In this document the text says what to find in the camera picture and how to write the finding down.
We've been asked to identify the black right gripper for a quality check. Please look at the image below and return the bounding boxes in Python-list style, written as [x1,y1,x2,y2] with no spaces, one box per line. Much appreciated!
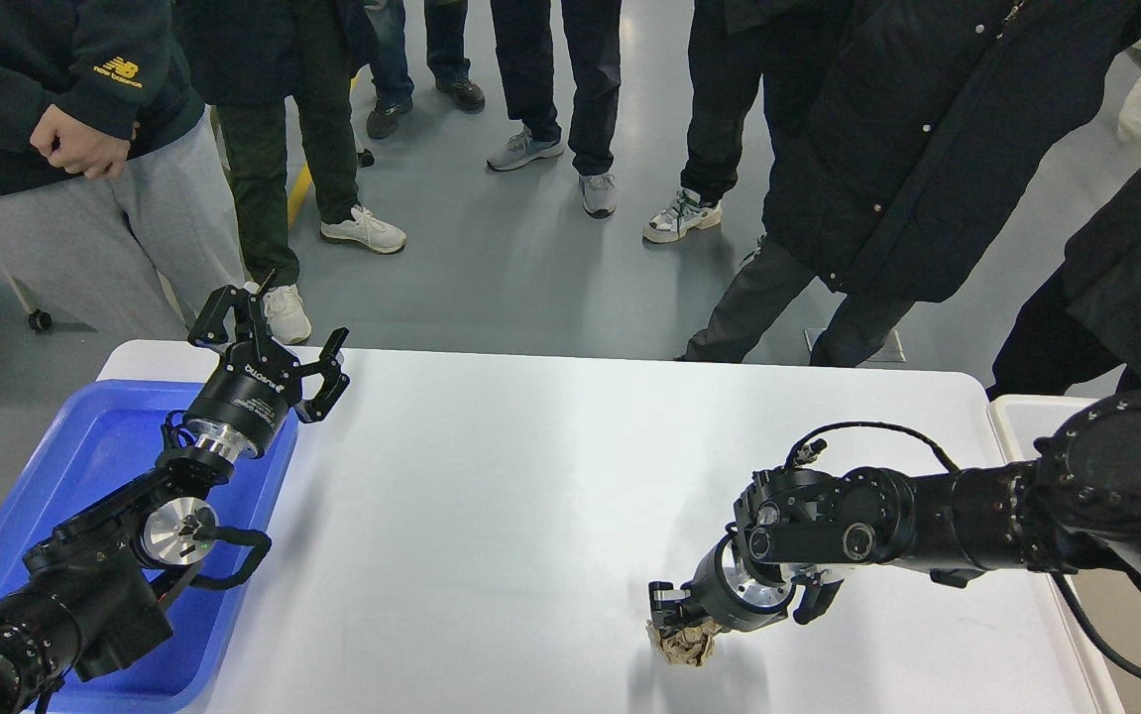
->
[647,535,795,636]

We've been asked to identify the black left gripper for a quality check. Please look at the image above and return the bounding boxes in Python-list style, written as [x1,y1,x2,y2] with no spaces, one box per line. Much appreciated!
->
[183,285,351,461]

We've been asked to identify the brown paper ball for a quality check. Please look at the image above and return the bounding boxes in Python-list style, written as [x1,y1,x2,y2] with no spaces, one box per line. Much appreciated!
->
[646,620,725,667]

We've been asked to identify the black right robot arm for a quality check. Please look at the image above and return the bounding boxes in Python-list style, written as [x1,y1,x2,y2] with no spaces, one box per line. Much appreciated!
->
[646,392,1141,679]

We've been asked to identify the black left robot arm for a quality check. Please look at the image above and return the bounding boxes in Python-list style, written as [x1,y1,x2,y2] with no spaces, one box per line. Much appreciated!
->
[0,286,351,713]

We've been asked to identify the bystander clenched hand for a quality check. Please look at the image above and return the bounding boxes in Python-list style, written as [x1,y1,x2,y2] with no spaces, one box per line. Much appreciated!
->
[30,104,131,179]

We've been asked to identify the person in dark green trousers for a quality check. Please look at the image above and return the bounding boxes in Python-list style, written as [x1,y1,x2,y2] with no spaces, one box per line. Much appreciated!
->
[172,1,407,344]

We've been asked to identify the person in grey sweatpants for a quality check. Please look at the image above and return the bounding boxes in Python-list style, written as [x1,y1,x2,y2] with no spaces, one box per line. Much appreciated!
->
[0,1,246,339]

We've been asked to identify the person in blue jeans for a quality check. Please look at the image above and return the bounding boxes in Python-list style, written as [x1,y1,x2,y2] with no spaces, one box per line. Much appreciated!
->
[357,0,487,141]

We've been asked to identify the person with grey sneakers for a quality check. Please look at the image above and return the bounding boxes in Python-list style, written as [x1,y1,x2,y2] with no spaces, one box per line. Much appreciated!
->
[486,0,623,219]

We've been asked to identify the beige plastic bin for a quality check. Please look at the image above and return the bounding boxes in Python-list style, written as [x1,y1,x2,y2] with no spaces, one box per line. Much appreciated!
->
[988,393,1141,714]

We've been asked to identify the person in long black coat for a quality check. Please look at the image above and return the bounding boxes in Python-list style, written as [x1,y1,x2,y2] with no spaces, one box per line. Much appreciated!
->
[683,1,1141,367]

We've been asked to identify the person with white green sneaker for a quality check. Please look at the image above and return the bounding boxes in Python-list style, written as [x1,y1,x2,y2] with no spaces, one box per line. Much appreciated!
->
[642,0,830,245]

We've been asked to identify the person in black at right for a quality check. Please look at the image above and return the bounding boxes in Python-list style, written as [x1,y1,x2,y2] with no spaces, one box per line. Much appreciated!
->
[986,169,1141,401]

